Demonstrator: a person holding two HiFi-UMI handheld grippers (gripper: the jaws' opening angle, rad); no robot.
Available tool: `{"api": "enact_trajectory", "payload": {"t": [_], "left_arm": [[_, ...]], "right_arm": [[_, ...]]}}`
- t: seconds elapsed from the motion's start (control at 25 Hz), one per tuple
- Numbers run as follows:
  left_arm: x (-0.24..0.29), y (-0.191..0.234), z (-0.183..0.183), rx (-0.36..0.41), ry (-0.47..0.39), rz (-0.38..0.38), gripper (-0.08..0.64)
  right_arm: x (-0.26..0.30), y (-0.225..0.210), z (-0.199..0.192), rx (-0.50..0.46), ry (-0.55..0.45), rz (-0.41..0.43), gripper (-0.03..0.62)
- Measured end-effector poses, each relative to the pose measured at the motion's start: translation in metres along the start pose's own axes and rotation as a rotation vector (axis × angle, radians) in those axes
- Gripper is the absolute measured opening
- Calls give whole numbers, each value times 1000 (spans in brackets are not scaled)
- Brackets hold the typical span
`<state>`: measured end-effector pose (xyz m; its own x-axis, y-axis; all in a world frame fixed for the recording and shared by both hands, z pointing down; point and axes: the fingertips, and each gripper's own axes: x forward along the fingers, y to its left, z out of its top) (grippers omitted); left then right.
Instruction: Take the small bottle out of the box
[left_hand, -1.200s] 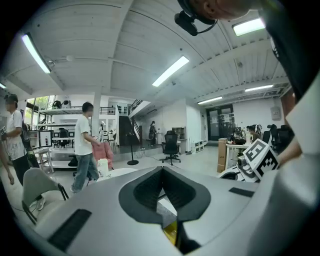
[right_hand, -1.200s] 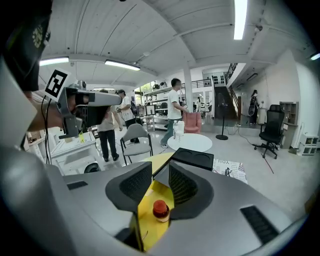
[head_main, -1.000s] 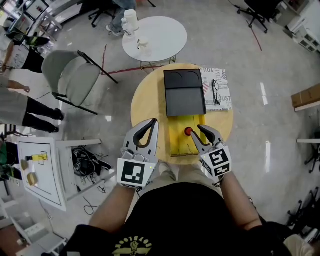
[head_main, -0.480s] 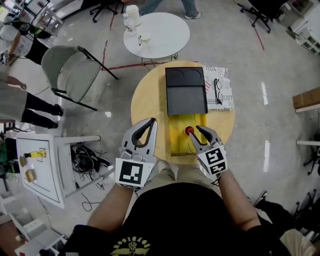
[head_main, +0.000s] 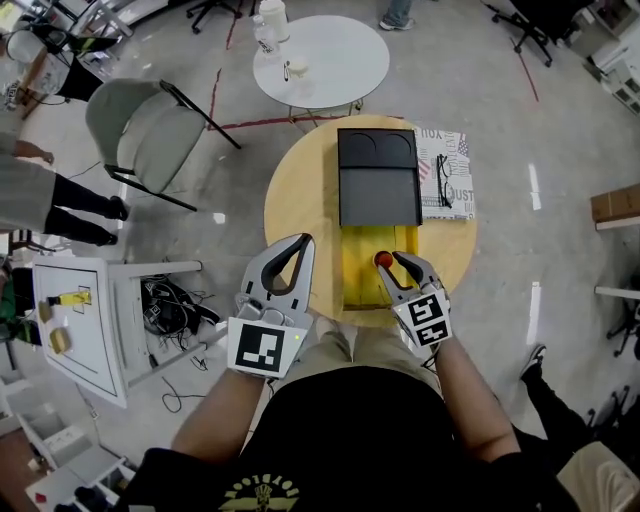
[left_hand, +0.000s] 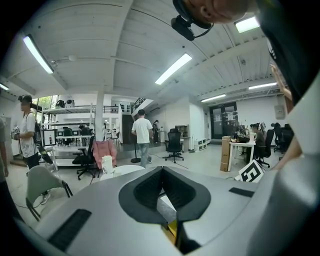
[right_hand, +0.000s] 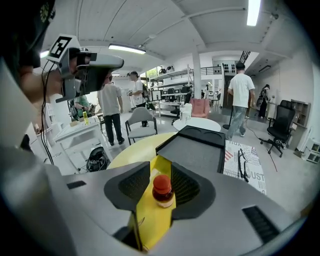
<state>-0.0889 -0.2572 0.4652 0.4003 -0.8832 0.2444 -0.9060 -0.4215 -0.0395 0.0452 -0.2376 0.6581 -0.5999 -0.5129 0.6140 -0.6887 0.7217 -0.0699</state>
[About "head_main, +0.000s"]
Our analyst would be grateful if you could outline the person's khaki shorts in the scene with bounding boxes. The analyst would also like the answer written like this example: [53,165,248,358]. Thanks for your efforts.
[279,324,446,396]

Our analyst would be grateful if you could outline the white printed book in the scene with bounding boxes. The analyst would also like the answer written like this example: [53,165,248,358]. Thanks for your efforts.
[414,130,475,221]

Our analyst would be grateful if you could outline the person's black t-shirt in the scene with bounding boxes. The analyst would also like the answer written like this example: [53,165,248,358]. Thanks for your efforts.
[114,367,576,512]

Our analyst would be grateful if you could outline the person's right forearm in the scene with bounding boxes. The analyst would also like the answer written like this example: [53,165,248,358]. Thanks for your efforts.
[434,337,521,459]

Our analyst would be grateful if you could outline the person's left forearm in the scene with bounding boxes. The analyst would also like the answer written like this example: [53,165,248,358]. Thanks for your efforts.
[171,367,266,459]

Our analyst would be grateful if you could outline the tangle of black cables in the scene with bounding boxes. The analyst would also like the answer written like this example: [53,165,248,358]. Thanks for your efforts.
[141,274,221,371]

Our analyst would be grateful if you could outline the white low cabinet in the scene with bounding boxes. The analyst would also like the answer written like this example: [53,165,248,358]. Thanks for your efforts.
[597,44,640,119]

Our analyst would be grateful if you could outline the yellow box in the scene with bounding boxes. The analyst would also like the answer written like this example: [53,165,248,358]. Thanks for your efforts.
[337,128,425,312]

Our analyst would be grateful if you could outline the clear plastic water bottle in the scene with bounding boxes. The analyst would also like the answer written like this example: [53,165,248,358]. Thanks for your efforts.
[251,13,281,57]

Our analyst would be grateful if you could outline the grey folding chair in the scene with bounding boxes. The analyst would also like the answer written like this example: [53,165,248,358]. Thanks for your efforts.
[84,78,242,212]

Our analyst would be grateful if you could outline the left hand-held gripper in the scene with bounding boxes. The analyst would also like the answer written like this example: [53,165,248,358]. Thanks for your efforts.
[227,233,315,381]

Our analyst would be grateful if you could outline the white square table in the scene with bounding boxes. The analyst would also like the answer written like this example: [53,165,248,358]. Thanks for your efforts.
[32,254,204,409]

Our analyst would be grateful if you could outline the round white table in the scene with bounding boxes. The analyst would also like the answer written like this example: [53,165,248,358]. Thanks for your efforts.
[252,14,391,110]

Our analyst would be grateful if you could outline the black office chair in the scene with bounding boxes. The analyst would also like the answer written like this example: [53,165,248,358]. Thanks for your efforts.
[187,0,251,35]
[492,0,596,69]

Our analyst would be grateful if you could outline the brown cardboard box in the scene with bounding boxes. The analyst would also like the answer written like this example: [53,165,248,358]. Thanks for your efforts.
[590,183,640,225]

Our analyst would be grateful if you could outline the black power adapter cable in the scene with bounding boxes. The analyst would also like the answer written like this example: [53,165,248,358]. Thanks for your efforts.
[147,349,209,414]

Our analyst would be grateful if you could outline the round wooden table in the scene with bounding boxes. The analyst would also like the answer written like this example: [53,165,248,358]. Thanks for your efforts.
[263,114,478,329]

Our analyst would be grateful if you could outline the white plastic jug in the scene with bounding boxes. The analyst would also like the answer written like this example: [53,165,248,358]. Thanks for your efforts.
[258,0,291,44]

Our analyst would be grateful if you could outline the yellow bottle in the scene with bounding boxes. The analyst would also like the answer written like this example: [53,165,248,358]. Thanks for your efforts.
[47,291,93,307]

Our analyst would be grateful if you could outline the black eyeglasses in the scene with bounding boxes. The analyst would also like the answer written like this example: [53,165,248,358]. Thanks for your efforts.
[435,154,454,209]

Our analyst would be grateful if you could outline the white open shelf unit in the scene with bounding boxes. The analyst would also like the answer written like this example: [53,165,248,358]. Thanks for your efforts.
[0,369,136,512]

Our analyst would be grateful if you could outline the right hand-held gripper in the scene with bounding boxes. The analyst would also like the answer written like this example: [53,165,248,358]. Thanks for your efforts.
[375,251,454,350]

